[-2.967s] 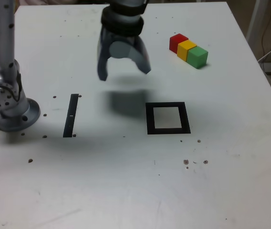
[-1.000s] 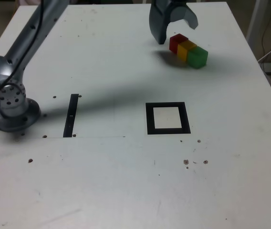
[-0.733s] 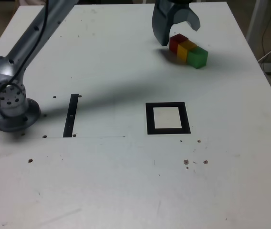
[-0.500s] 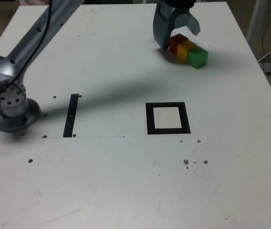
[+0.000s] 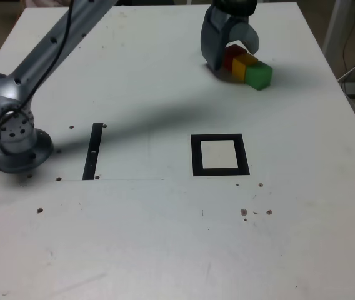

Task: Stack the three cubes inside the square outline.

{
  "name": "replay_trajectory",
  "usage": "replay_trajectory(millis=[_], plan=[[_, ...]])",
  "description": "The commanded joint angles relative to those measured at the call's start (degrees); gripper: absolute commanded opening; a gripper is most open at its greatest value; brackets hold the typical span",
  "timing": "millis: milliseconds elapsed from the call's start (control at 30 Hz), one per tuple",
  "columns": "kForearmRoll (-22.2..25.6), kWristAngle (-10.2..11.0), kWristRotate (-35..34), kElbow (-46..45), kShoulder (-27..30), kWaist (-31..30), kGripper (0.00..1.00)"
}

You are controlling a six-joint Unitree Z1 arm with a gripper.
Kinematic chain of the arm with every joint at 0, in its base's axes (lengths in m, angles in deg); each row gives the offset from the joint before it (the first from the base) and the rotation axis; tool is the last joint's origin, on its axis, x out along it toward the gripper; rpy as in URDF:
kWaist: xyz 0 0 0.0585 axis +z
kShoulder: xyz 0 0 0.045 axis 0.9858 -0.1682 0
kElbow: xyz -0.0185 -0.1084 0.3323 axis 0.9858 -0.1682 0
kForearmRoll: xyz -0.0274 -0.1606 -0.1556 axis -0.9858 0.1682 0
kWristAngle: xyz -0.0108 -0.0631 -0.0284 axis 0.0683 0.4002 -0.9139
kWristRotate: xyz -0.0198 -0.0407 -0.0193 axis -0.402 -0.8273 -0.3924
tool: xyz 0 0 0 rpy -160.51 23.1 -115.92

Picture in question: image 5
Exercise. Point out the black tape square outline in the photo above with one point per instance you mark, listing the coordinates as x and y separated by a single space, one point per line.
196 156

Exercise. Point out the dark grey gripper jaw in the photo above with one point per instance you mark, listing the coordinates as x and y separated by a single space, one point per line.
212 40

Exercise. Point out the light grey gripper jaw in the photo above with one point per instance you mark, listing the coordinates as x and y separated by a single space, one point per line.
246 31

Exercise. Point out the yellow cube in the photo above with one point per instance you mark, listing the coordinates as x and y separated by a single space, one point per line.
240 67

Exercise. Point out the black tape strip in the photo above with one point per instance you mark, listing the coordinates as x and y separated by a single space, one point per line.
91 156

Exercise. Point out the white metal post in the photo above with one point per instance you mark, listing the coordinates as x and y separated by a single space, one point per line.
337 25

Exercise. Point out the red cube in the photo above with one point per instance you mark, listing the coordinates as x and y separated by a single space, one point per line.
235 53

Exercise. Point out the green cube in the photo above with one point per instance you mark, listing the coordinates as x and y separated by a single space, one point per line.
258 76

